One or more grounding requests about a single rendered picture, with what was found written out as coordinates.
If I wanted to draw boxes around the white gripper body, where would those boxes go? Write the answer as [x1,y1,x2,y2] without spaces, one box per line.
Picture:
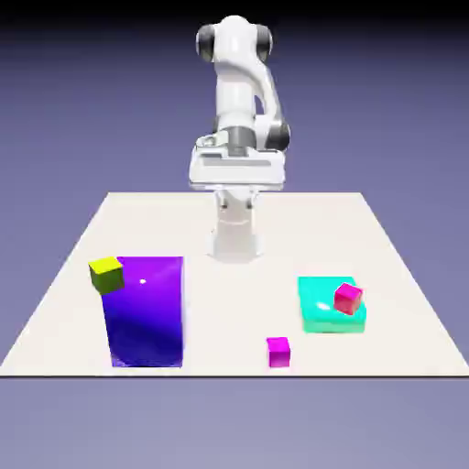
[188,145,287,192]

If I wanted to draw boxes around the small red cube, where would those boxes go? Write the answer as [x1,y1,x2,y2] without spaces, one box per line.
[333,282,365,316]

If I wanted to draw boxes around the small yellow cube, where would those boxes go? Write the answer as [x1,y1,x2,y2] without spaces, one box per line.
[88,256,125,296]

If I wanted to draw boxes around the small magenta cube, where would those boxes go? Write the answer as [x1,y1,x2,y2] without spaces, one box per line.
[266,336,291,368]

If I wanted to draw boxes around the large cyan box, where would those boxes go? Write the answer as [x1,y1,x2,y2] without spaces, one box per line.
[297,276,367,334]

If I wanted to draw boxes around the large purple box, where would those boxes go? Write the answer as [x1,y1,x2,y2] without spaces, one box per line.
[101,256,185,368]

